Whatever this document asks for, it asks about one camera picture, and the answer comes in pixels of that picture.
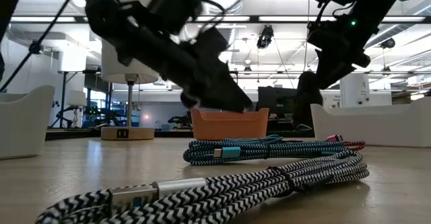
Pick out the orange plastic bin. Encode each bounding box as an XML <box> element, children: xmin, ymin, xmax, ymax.
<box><xmin>189</xmin><ymin>107</ymin><xmax>270</xmax><ymax>141</ymax></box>

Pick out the white shade wooden base lamp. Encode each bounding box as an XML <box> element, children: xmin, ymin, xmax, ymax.
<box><xmin>100</xmin><ymin>0</ymin><xmax>161</xmax><ymax>141</ymax></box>

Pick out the purple tool on table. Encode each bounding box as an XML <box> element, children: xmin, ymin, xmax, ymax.
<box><xmin>325</xmin><ymin>133</ymin><xmax>366</xmax><ymax>152</ymax></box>

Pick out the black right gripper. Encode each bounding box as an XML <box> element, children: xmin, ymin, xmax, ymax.
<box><xmin>306</xmin><ymin>21</ymin><xmax>372</xmax><ymax>91</ymax></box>

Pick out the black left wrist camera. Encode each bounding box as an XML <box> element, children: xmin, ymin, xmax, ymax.
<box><xmin>147</xmin><ymin>0</ymin><xmax>203</xmax><ymax>35</ymax></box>

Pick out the teal braided USB cable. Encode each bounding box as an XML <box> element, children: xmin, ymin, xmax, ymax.
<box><xmin>222</xmin><ymin>134</ymin><xmax>284</xmax><ymax>143</ymax></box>

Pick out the small white shade lamp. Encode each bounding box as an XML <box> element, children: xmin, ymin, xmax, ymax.
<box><xmin>66</xmin><ymin>89</ymin><xmax>88</xmax><ymax>127</ymax></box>

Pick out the black white zigzag USB cable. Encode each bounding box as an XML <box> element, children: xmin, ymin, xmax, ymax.
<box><xmin>33</xmin><ymin>149</ymin><xmax>370</xmax><ymax>224</ymax></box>

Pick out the black computer monitor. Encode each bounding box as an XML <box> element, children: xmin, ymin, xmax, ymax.
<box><xmin>257</xmin><ymin>86</ymin><xmax>299</xmax><ymax>120</ymax></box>

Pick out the white shade floor lamp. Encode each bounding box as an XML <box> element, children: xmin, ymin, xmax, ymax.
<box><xmin>57</xmin><ymin>45</ymin><xmax>88</xmax><ymax>128</ymax></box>

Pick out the black overhead camera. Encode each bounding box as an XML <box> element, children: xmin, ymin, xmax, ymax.
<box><xmin>257</xmin><ymin>24</ymin><xmax>275</xmax><ymax>50</ymax></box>

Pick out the thin black support rod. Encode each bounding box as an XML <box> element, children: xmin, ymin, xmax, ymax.
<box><xmin>0</xmin><ymin>0</ymin><xmax>79</xmax><ymax>92</ymax></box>

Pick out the blue black zigzag USB cable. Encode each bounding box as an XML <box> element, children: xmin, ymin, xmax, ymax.
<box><xmin>183</xmin><ymin>138</ymin><xmax>354</xmax><ymax>167</ymax></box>

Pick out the white plastic bin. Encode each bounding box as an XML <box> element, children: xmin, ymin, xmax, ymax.
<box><xmin>310</xmin><ymin>97</ymin><xmax>431</xmax><ymax>148</ymax></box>
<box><xmin>0</xmin><ymin>85</ymin><xmax>57</xmax><ymax>160</ymax></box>

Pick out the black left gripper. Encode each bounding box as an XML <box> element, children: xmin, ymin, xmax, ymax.
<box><xmin>100</xmin><ymin>1</ymin><xmax>254</xmax><ymax>114</ymax></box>

